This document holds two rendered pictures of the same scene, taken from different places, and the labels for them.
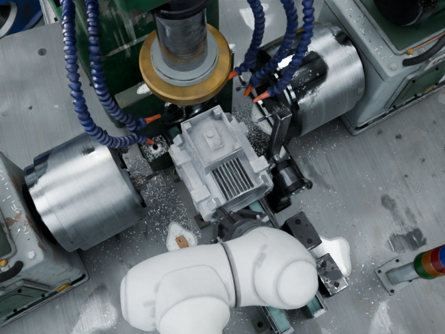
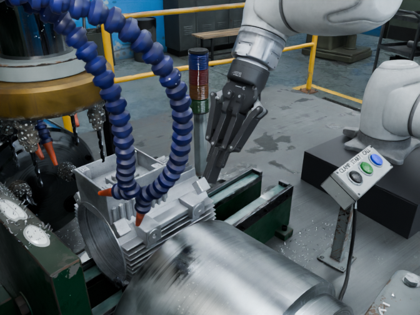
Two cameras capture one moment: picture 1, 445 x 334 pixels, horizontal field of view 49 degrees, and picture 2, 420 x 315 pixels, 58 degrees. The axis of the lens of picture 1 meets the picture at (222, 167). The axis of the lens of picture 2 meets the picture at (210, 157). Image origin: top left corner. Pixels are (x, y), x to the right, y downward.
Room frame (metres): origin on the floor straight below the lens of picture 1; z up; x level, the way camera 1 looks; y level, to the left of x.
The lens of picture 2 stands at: (0.44, 0.61, 1.47)
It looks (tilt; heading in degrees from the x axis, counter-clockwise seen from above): 28 degrees down; 253
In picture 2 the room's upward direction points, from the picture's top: straight up
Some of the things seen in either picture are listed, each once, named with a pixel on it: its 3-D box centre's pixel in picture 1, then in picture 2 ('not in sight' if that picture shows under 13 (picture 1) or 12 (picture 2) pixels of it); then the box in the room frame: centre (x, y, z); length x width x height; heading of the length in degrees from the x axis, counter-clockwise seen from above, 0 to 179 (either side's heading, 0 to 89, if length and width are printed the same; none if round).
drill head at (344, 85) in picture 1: (313, 75); (19, 165); (0.63, -0.24, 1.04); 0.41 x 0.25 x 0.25; 119
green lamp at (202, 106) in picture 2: (431, 264); (199, 104); (0.14, -0.47, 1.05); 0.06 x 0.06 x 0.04
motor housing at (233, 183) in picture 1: (220, 168); (145, 218); (0.38, 0.01, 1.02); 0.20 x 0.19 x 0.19; 28
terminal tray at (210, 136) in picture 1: (212, 141); (122, 185); (0.42, 0.02, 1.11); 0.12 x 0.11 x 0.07; 28
